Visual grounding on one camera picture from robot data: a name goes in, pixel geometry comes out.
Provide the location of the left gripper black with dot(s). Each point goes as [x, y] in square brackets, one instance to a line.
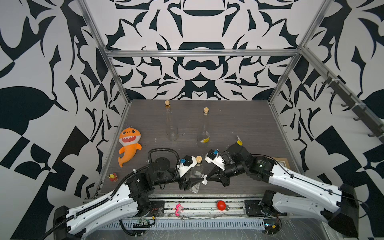
[188, 183]

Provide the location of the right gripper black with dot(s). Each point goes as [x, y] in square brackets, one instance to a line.
[217, 176]

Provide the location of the glass bottle with cork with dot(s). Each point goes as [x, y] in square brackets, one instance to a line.
[171, 123]
[197, 172]

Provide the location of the tall glass bottle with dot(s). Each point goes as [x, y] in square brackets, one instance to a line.
[203, 136]

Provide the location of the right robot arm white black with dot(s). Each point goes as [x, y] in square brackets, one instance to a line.
[336, 206]

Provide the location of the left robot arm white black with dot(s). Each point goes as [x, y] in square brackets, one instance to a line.
[129, 199]

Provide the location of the pink clip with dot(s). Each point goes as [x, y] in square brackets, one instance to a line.
[179, 210]

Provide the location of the red ball knob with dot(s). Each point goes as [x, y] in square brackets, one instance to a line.
[221, 205]

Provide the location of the green circuit board left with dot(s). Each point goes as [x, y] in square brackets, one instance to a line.
[143, 223]

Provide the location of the wooden framed picture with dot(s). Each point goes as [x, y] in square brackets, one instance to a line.
[284, 162]

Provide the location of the small red yellow toy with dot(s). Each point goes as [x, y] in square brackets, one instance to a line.
[113, 177]

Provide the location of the orange shark plush toy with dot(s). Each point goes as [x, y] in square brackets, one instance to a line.
[129, 139]

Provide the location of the circuit board right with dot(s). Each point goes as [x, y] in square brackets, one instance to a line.
[272, 227]

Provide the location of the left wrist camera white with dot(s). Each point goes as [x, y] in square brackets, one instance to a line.
[186, 163]

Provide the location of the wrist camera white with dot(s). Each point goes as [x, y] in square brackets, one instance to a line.
[186, 163]
[213, 157]

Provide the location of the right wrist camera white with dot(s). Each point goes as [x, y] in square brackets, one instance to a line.
[213, 157]

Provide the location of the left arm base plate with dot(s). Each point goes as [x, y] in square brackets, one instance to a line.
[157, 209]

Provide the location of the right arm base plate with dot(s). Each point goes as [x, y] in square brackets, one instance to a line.
[253, 209]

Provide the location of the white slotted cable duct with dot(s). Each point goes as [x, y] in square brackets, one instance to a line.
[209, 224]

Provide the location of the black wall hook rack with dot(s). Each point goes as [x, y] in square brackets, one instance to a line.
[352, 102]

